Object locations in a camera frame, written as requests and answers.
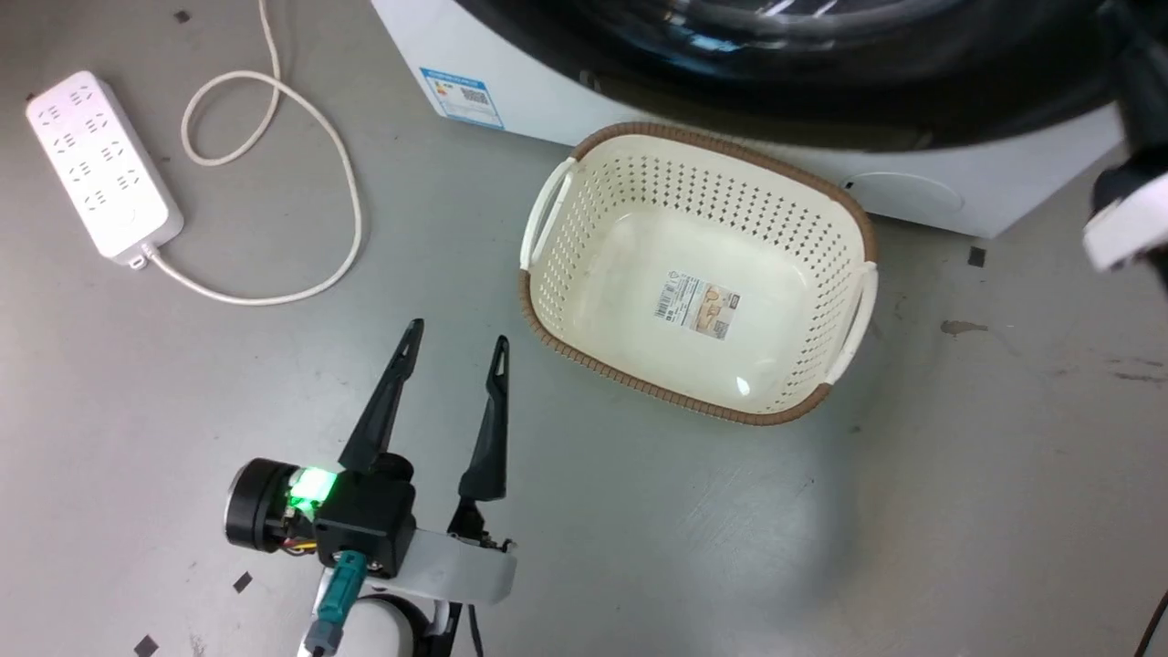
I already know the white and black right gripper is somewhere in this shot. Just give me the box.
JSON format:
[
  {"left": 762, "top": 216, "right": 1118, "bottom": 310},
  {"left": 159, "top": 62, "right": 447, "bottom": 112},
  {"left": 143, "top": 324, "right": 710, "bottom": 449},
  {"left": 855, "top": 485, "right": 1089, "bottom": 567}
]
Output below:
[{"left": 1082, "top": 0, "right": 1168, "bottom": 302}]

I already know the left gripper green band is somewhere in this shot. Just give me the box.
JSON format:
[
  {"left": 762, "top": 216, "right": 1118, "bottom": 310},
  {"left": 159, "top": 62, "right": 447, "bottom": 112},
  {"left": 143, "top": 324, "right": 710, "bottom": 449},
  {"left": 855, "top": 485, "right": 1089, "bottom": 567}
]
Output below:
[{"left": 224, "top": 318, "right": 518, "bottom": 606}]

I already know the black round washing machine door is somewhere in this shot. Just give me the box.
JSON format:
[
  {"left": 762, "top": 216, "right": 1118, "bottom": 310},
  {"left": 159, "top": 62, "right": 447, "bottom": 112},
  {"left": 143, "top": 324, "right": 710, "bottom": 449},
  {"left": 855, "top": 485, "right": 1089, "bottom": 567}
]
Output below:
[{"left": 452, "top": 0, "right": 1168, "bottom": 152}]

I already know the white washing machine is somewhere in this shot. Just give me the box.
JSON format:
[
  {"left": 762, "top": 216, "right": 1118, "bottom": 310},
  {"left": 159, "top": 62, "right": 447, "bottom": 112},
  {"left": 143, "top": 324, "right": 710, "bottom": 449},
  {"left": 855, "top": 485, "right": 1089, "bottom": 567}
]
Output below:
[{"left": 370, "top": 0, "right": 1128, "bottom": 240}]

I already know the paper label sticker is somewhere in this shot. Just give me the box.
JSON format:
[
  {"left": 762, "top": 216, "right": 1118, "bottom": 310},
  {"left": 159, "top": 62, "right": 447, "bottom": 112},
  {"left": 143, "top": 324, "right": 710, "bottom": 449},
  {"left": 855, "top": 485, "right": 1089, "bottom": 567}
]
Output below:
[{"left": 652, "top": 271, "right": 741, "bottom": 341}]

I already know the cream plastic laundry basket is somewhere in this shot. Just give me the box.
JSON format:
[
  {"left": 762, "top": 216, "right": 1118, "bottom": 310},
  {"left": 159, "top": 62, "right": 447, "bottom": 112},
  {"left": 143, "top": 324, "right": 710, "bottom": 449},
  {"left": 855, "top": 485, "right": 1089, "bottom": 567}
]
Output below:
[{"left": 518, "top": 121, "right": 881, "bottom": 427}]

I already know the blue energy label sticker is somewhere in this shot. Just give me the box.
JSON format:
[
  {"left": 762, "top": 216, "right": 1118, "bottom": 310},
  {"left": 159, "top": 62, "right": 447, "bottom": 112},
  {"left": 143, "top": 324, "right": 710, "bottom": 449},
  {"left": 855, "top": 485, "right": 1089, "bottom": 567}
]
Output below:
[{"left": 420, "top": 67, "right": 505, "bottom": 130}]

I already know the white power strip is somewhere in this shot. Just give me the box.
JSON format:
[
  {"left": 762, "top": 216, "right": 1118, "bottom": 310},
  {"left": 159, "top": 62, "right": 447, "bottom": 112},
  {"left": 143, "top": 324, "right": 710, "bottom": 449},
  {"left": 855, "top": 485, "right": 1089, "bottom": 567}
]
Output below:
[{"left": 26, "top": 70, "right": 184, "bottom": 270}]

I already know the teal cable connector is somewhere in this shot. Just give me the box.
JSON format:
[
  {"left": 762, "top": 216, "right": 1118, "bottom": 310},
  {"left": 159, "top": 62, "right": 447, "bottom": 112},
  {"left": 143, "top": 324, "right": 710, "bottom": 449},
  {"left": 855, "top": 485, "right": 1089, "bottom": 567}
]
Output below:
[{"left": 304, "top": 550, "right": 368, "bottom": 657}]

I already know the white power strip cable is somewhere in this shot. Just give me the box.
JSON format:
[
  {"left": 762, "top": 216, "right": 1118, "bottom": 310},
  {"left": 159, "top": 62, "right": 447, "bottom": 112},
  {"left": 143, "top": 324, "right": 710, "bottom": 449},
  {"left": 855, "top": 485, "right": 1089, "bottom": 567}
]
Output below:
[{"left": 146, "top": 0, "right": 364, "bottom": 307}]

